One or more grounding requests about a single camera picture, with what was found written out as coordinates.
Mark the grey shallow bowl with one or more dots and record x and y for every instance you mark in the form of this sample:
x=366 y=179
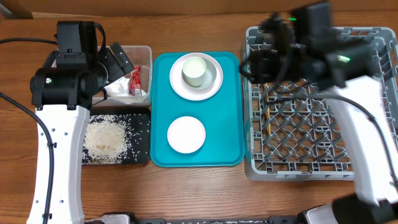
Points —
x=209 y=76

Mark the white cup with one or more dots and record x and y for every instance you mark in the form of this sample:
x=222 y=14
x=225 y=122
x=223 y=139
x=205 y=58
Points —
x=193 y=71

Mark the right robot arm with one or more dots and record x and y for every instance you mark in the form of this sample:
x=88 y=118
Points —
x=354 y=98

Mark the white tissue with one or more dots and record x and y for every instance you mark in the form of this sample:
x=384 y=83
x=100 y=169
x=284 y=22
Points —
x=121 y=88

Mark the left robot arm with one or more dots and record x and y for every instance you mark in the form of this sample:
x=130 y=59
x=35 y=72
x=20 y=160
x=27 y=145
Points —
x=62 y=93

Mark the large white plate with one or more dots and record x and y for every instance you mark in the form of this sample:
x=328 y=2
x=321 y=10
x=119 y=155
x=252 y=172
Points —
x=183 y=90

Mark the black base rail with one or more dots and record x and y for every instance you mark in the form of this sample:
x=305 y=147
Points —
x=126 y=217

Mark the clear plastic bin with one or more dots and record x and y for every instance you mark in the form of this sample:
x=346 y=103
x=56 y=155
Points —
x=139 y=55

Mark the small pink-white bowl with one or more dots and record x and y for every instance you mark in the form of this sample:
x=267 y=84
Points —
x=186 y=134

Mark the black rectangular tray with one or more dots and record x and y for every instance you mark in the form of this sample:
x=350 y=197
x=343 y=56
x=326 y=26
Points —
x=140 y=137

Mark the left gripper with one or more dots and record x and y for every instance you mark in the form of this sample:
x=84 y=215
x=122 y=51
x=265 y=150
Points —
x=116 y=70

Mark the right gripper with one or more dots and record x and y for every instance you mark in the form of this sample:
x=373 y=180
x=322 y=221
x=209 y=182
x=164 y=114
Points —
x=256 y=65

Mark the grey dishwasher rack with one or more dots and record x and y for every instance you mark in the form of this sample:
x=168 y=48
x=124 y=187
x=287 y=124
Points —
x=305 y=142

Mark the red snack wrapper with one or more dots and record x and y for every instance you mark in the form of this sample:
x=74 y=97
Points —
x=135 y=82

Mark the teal serving tray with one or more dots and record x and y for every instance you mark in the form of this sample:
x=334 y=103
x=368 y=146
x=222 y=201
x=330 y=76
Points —
x=221 y=115

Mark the pile of rice grains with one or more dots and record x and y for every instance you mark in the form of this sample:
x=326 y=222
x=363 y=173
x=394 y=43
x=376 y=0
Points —
x=105 y=140

